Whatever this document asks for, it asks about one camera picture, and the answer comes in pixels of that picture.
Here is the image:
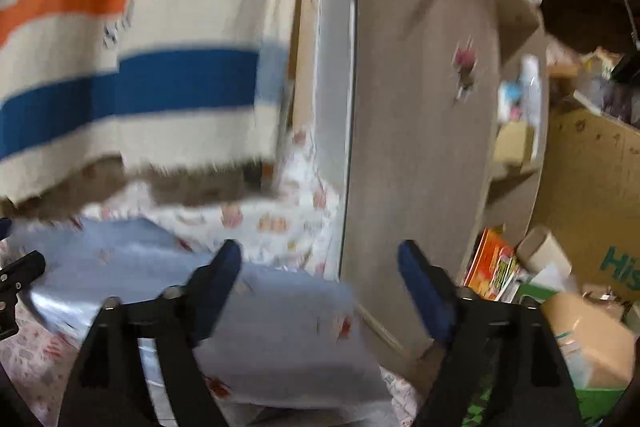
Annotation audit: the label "cartoon sticker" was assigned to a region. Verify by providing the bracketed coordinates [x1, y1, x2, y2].
[452, 37, 478, 105]

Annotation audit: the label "orange snack packet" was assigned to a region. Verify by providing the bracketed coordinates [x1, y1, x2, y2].
[462, 227, 531, 303]

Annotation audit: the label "striped hanging curtain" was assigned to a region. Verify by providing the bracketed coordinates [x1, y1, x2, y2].
[0, 0, 301, 208]

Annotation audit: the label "large cardboard box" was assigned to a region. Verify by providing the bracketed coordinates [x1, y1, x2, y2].
[530, 97, 640, 308]

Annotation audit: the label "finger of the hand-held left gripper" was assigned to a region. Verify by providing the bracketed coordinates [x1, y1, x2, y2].
[0, 251, 47, 340]

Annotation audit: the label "brown cardboard parcel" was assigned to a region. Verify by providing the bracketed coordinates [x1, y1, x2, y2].
[540, 292, 636, 390]

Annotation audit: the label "light blue cat-print pants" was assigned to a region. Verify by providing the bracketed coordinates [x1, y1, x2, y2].
[7, 217, 396, 427]

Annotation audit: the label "cardboard tube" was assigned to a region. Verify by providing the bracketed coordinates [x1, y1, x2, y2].
[515, 224, 573, 278]

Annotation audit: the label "white bottle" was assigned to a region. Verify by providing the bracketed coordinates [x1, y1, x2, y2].
[517, 54, 543, 128]

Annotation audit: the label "wooden cabinet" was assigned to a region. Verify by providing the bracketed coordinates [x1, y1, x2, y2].
[340, 0, 551, 363]

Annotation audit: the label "bear-print white blanket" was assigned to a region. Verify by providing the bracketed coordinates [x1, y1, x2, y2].
[0, 127, 346, 278]

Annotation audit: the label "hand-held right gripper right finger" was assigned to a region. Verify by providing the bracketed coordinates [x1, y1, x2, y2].
[397, 239, 583, 427]

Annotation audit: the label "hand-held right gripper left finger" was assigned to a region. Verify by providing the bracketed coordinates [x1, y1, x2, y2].
[57, 238, 243, 427]

